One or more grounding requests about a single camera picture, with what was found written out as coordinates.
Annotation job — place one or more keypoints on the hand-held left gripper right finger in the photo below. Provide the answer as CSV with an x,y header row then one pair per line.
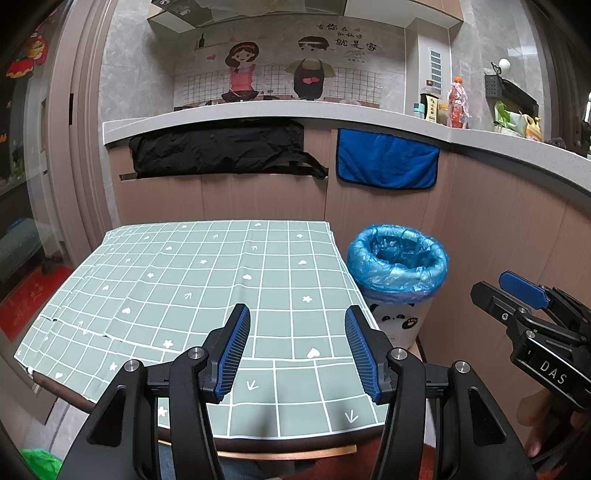
x,y
362,355

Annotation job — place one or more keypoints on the person's red sweater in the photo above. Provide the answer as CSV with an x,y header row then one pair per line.
x,y
332,466

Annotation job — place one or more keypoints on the green vegetable bag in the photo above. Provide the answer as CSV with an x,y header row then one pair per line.
x,y
508,120

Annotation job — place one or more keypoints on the white kitchen countertop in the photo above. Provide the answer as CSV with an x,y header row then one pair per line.
x,y
323,110

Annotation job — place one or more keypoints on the range hood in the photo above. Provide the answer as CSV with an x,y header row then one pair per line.
x,y
175,18

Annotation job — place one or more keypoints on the black cloth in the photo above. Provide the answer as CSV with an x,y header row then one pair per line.
x,y
207,147

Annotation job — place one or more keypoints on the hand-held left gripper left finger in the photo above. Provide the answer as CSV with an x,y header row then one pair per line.
x,y
233,350

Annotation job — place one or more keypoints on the red door mat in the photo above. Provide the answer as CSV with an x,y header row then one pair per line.
x,y
27,304

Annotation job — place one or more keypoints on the green checked tablecloth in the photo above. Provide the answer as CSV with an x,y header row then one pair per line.
x,y
207,286

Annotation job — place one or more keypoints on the person's right hand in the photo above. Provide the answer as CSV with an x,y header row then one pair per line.
x,y
535,415

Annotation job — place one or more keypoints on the black dish rack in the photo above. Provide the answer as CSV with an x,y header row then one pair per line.
x,y
519,97

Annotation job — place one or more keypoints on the dark sauce bottle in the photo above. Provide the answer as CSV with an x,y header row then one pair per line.
x,y
429,108

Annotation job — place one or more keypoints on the white vent grille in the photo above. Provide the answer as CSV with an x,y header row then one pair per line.
x,y
436,67

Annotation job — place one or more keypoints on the orange capped plastic bottle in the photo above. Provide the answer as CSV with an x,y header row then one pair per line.
x,y
458,106

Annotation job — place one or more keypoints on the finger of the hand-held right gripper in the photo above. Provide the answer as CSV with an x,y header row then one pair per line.
x,y
494,302
521,286

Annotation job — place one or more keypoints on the white panda print bin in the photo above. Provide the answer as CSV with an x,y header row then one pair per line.
x,y
397,323

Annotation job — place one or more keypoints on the black perforated utensil holder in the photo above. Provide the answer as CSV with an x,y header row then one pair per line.
x,y
492,87

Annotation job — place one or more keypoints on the beige counter cabinet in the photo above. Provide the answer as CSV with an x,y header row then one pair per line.
x,y
485,221

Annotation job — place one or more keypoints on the green plastic bag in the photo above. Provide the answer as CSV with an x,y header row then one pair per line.
x,y
41,468

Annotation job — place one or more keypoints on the blue towel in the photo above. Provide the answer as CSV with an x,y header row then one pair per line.
x,y
388,159

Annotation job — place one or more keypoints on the cartoon couple wall sticker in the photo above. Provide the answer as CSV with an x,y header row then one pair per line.
x,y
277,60

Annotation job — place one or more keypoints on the yellow plastic bag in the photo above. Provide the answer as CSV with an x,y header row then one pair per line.
x,y
533,128

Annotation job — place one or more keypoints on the white round ladle head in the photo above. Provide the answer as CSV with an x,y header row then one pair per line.
x,y
504,66

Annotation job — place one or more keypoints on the red festive window sticker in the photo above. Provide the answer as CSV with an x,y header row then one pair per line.
x,y
27,60

